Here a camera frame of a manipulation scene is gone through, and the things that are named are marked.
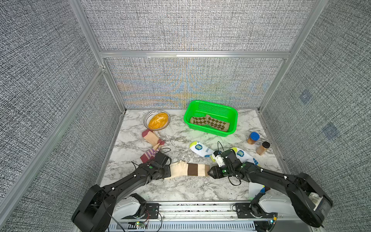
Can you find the patterned bowl with orange food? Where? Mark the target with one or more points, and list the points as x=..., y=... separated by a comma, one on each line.
x=156, y=120

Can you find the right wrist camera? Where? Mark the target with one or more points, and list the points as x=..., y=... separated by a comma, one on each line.
x=219, y=160

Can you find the pink tan striped sock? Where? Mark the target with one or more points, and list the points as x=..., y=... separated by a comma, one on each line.
x=156, y=144

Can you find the jar with black lid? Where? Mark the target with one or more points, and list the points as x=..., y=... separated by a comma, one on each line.
x=263, y=148

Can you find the white sock yellow dots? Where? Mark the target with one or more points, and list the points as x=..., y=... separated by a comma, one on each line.
x=254, y=188
x=201, y=149

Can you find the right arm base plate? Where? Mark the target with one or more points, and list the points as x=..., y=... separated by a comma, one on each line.
x=248, y=210

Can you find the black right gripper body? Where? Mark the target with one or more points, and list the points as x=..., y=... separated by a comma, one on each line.
x=220, y=172

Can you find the jar with blue lid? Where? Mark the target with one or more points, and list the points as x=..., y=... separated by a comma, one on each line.
x=253, y=138

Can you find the brown argyle sock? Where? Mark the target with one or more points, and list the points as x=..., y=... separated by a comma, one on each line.
x=212, y=122

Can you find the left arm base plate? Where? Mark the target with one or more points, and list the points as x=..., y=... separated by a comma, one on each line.
x=150, y=211

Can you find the cream brown block sock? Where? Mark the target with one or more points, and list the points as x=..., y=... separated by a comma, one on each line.
x=181, y=168

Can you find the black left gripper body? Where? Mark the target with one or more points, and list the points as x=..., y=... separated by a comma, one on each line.
x=164, y=172

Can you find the aluminium front rail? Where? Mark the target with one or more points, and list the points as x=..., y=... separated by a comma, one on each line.
x=197, y=211

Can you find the green plastic basket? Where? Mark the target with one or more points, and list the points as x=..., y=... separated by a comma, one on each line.
x=221, y=112

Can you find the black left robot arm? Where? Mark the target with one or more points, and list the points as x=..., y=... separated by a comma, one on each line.
x=90, y=215

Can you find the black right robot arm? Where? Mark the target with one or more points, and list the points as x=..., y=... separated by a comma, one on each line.
x=310, y=203

